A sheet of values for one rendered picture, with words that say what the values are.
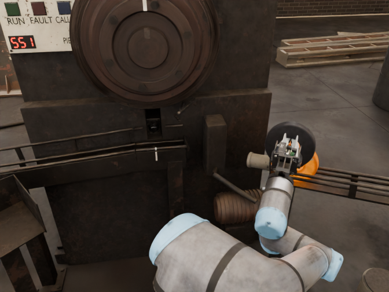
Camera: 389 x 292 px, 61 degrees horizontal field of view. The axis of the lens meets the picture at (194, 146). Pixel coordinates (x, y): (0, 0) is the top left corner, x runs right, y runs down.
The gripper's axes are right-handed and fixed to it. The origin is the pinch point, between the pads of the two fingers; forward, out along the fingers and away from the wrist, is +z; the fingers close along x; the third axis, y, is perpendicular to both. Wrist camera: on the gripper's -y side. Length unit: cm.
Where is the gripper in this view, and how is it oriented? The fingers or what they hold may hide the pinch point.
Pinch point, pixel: (290, 139)
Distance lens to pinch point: 108.8
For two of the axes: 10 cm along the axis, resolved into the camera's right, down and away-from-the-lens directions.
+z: 3.5, -6.9, 6.3
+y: -0.8, -6.9, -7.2
